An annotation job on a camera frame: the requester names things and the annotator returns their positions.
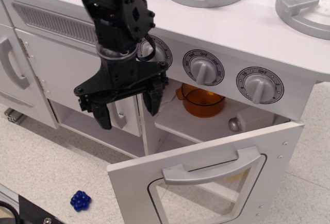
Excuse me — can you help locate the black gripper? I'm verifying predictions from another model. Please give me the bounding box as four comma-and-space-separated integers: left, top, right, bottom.
74, 51, 169, 129

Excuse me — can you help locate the silver oven door handle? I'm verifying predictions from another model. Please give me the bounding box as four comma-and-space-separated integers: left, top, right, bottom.
161, 146, 261, 185

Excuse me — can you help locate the white oven door with window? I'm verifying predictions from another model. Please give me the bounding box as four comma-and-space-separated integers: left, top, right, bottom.
107, 122, 304, 223

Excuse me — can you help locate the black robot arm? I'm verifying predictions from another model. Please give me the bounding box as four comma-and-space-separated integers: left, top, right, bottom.
74, 0, 169, 130

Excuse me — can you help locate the left grey stove knob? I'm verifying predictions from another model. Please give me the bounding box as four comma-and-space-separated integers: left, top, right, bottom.
137, 35, 173, 66

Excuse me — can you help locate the grey stove knob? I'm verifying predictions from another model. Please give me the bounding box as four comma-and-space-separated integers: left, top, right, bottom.
236, 67, 284, 105
137, 35, 173, 66
183, 49, 225, 86

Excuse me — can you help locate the orange plastic measuring cup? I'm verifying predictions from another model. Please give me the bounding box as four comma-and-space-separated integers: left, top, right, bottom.
176, 83, 225, 118

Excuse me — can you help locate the middle grey stove knob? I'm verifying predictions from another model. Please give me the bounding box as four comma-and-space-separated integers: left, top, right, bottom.
183, 49, 225, 86

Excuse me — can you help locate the silver vent grille panel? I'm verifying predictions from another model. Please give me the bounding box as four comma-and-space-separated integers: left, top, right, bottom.
12, 2, 97, 45

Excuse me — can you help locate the white left cabinet door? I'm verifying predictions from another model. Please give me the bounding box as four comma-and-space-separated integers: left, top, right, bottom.
1, 25, 59, 129

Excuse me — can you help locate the blue toy berry cluster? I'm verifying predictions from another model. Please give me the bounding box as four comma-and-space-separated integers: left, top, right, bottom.
70, 190, 92, 212

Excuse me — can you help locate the silver ball knob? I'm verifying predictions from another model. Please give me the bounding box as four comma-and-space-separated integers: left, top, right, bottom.
228, 117, 241, 132

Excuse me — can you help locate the white toy kitchen body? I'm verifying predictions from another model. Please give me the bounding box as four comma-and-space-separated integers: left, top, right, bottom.
0, 0, 330, 224

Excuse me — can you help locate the right grey stove knob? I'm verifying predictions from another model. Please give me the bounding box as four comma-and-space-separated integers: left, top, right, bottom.
236, 67, 284, 105

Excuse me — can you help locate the silver right burner grate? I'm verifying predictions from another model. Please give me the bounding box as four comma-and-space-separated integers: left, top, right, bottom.
275, 0, 329, 40

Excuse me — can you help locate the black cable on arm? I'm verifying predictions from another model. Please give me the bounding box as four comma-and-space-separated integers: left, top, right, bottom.
135, 33, 157, 62

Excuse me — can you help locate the silver left cabinet handle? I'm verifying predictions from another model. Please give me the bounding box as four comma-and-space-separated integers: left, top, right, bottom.
1, 38, 29, 90

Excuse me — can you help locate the aluminium frame rail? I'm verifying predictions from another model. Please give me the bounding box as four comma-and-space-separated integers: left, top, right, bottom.
4, 108, 27, 125

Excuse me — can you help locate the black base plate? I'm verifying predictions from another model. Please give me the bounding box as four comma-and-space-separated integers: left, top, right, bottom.
19, 195, 64, 224

